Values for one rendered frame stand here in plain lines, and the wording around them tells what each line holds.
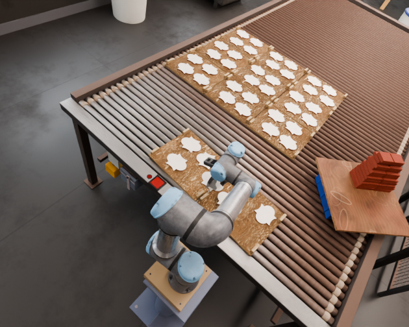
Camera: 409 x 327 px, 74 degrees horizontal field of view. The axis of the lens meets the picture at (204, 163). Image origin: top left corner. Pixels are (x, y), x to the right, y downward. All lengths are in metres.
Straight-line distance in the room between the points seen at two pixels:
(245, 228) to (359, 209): 0.71
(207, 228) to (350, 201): 1.22
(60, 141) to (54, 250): 1.07
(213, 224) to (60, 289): 1.74
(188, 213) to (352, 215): 1.21
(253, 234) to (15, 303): 1.70
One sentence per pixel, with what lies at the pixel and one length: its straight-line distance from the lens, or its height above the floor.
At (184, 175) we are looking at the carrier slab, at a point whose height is 0.94.
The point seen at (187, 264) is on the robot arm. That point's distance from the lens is 1.21.
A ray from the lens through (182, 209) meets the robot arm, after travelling 0.82.
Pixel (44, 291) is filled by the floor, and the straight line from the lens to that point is 2.43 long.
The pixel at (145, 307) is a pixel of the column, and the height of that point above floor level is 0.01.
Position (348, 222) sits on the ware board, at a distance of 1.79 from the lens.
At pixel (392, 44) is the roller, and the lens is 4.32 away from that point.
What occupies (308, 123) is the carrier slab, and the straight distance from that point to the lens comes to 2.29.
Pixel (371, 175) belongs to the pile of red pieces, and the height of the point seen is 1.16.
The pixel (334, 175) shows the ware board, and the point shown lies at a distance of 1.93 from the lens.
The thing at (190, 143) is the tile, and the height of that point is 0.94.
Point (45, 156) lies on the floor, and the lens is 2.95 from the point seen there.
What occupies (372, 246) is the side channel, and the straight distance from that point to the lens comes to 1.94.
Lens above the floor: 2.31
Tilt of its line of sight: 53 degrees down
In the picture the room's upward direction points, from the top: 20 degrees clockwise
